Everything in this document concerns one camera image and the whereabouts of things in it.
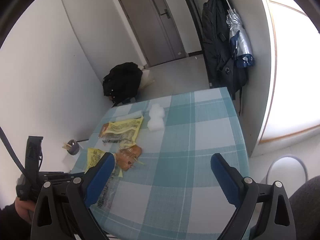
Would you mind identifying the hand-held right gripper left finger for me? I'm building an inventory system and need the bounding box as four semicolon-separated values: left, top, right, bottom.
30;152;116;240

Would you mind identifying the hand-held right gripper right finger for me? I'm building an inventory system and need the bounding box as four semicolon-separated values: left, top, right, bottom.
210;153;297;240

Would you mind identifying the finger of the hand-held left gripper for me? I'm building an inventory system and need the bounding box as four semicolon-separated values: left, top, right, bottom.
26;136;43;178

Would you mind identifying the yellow printed plastic wrapper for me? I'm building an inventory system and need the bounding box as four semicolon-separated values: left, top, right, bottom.
99;117;144;147
85;148;123;210

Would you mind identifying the brown paper packet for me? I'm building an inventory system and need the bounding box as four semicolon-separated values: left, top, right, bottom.
99;123;110;138

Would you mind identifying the white tissue wad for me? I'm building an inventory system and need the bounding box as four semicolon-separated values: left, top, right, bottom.
147;103;166;132

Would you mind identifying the person's left forearm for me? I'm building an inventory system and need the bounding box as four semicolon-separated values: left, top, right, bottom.
0;204;32;240

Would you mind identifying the person's left hand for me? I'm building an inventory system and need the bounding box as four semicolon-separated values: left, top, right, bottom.
14;200;37;225

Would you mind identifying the orange snack wrapper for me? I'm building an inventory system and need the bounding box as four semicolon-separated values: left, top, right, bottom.
116;144;142;171

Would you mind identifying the grey and white cup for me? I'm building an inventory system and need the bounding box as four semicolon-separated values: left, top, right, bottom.
68;139;80;155

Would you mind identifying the bamboo skewer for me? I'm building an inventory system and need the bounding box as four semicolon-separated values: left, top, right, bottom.
130;156;146;168

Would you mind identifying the blue checked tablecloth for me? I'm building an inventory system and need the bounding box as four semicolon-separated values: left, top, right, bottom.
71;87;250;240

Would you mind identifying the grey round bin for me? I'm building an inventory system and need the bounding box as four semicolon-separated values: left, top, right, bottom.
266;155;308;188

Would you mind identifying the person's right leg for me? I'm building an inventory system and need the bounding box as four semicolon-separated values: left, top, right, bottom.
287;176;320;240

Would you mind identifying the black clothes pile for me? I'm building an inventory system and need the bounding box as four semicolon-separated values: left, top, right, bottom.
102;62;143;105

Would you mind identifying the white cloth bag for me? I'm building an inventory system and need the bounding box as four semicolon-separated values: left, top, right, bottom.
139;66;155;89

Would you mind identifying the bright window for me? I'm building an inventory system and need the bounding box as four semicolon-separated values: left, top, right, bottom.
260;0;320;160

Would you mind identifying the silver and blue umbrella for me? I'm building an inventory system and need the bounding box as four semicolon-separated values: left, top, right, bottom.
226;9;254;68

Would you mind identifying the grey entrance door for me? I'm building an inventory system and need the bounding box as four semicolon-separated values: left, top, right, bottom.
114;0;187;68

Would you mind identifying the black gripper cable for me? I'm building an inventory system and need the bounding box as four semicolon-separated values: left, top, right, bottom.
0;126;27;178

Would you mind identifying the black backpack on wall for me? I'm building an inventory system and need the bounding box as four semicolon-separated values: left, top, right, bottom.
201;0;249;115

